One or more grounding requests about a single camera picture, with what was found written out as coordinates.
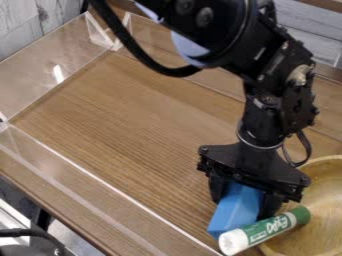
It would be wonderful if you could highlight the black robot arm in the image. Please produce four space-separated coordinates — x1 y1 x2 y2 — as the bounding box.
90 0 319 218

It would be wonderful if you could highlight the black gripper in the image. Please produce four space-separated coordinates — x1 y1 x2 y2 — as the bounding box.
198 142 311 220

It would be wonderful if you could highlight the green white expo marker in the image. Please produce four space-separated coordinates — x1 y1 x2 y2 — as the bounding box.
218 206 311 256

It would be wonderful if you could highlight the clear acrylic tray wall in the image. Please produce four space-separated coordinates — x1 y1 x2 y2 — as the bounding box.
0 10 342 256

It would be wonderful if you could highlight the blue foam block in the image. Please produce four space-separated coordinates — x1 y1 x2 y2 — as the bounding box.
207 183 263 239

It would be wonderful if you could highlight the black cable bottom left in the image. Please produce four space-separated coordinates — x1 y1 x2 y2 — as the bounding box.
0 227 68 256

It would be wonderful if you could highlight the black metal table frame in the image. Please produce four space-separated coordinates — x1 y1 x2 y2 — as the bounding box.
0 176 77 256

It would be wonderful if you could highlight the brown wooden bowl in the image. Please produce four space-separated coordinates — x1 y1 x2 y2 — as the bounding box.
259 155 342 256

